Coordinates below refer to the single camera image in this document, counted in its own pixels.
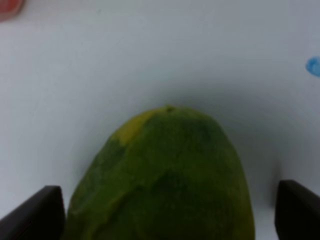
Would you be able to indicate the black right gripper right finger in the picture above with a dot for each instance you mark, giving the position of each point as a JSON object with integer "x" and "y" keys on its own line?
{"x": 297, "y": 212}

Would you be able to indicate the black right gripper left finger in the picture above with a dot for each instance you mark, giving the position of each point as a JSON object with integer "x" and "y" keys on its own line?
{"x": 40, "y": 217}

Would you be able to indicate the green lime fruit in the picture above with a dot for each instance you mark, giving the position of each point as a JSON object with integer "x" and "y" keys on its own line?
{"x": 170, "y": 173}

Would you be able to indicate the pink bottle white cap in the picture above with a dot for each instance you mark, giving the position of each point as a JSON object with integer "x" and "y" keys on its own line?
{"x": 10, "y": 9}

